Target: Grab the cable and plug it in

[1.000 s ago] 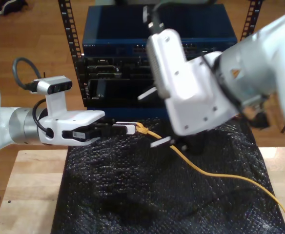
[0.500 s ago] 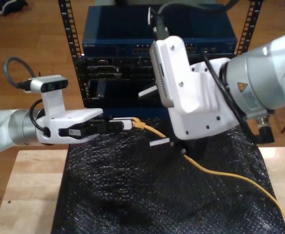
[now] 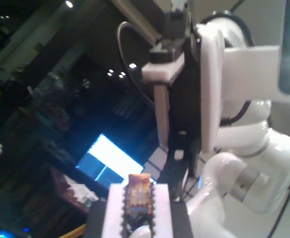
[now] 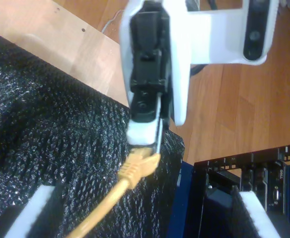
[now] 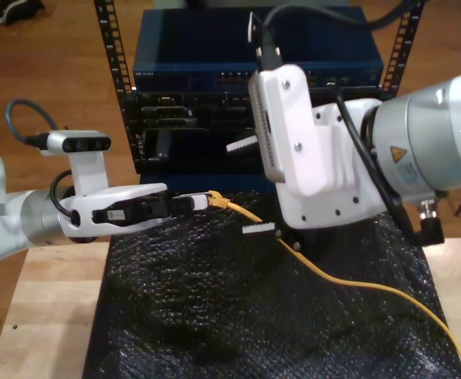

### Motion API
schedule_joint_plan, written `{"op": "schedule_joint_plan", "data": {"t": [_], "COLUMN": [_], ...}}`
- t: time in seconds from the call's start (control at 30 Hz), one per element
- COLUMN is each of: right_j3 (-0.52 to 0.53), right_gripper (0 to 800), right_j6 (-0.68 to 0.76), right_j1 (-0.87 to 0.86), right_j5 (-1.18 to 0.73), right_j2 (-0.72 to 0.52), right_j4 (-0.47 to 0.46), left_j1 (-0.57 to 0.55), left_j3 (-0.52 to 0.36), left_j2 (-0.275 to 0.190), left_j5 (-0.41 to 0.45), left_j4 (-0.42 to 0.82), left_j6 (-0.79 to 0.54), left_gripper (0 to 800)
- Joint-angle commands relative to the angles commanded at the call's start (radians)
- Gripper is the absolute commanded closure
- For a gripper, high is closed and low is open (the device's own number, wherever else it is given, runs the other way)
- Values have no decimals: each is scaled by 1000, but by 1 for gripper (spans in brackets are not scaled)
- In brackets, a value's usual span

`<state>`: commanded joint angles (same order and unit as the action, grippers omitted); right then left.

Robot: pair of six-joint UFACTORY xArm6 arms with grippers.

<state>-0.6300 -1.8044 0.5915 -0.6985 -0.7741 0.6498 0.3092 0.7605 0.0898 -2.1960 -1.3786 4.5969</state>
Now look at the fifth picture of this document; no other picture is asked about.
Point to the blue network switch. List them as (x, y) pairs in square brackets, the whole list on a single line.
[(199, 39)]

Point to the black rack drawer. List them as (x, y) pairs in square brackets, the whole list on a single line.
[(199, 158)]

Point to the black server chassis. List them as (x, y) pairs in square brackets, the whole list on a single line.
[(163, 112)]

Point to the black rack frame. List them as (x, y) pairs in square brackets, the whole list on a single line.
[(112, 39)]

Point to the black bubble mat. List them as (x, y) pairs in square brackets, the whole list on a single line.
[(214, 316)]

